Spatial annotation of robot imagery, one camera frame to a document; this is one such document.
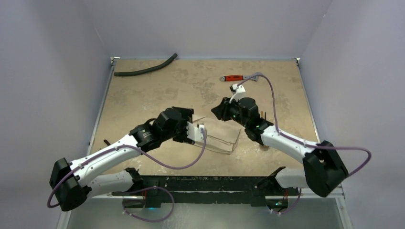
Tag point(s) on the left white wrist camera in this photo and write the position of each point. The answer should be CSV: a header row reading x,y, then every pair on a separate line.
x,y
197,134

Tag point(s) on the red handled adjustable wrench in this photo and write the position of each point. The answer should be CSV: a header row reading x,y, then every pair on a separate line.
x,y
232,78

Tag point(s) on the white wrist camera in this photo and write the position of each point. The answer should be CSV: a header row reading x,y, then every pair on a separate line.
x,y
197,134
238,92

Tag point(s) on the beige cloth napkin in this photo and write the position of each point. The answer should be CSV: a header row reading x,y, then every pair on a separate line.
x,y
221,137

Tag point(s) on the gold spoon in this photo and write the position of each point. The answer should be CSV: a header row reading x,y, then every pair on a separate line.
x,y
263,113

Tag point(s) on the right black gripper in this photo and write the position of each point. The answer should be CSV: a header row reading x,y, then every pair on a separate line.
x,y
224,110

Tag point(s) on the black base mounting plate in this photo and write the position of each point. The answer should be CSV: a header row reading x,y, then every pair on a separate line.
x,y
254,191

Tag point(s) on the left aluminium side rail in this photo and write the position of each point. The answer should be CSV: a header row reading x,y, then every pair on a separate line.
x,y
114,61

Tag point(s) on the right aluminium side rail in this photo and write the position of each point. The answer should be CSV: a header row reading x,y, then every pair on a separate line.
x,y
297,60

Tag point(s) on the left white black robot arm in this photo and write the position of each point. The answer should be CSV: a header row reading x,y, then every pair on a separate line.
x,y
73,182

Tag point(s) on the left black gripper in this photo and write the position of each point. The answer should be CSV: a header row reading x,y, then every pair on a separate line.
x,y
186,116

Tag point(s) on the aluminium front rail frame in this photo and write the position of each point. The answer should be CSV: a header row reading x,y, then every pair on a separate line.
x,y
120,210

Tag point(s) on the aluminium side rail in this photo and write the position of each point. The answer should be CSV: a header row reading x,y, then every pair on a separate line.
x,y
114,61
297,60

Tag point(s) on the black foam tube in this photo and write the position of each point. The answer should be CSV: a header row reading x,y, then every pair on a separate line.
x,y
147,70

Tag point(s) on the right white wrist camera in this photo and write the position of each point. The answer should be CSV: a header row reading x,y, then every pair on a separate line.
x,y
238,92

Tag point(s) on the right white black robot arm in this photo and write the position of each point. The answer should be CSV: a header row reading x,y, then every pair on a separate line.
x,y
323,169

